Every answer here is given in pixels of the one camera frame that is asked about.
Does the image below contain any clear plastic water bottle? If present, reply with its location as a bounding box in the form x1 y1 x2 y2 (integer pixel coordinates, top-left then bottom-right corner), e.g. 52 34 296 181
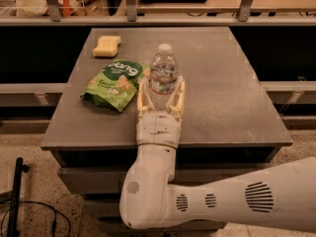
149 43 179 111

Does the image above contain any grey drawer cabinet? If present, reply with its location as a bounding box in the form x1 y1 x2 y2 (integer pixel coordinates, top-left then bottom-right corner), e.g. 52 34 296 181
39 26 294 235

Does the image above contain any yellow sponge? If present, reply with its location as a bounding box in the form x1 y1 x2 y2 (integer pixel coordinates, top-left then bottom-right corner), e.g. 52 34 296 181
93 36 121 57

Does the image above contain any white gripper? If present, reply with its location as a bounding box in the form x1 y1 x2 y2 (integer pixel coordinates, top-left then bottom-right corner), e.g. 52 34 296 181
136 76 186 148

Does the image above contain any black stand pole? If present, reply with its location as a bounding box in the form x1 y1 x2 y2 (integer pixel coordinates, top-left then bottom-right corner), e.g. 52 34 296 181
6 157 30 237

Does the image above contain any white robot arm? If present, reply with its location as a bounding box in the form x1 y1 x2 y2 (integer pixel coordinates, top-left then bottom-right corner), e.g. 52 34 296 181
119 78 316 232

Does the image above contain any black floor cable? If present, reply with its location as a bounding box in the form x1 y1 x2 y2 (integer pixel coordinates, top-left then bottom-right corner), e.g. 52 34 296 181
0 200 72 237

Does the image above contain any green snack bag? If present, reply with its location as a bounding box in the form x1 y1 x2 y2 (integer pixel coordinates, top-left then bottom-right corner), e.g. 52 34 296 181
81 59 150 113

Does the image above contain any grey metal railing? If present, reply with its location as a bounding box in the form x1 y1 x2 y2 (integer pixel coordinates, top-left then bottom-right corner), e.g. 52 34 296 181
0 0 316 27

